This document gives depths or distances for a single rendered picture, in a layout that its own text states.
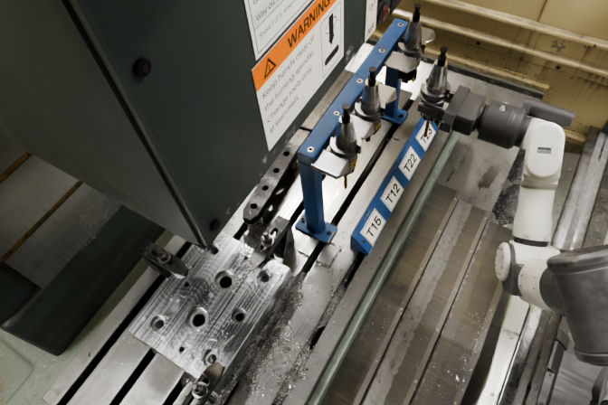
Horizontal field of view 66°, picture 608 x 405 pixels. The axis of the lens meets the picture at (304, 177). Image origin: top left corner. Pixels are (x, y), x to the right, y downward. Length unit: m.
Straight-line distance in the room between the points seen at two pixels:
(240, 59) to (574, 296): 0.58
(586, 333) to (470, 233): 0.72
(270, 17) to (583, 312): 0.58
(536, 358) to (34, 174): 1.19
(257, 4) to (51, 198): 0.91
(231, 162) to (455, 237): 1.08
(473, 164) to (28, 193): 1.22
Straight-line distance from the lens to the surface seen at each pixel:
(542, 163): 1.01
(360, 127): 0.98
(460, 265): 1.37
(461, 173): 1.55
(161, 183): 0.36
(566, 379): 1.98
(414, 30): 1.11
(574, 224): 1.46
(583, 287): 0.76
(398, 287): 1.28
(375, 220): 1.16
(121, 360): 1.19
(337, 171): 0.91
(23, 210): 1.17
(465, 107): 1.05
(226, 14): 0.34
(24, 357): 1.65
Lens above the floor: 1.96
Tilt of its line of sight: 55 degrees down
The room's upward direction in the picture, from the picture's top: 7 degrees counter-clockwise
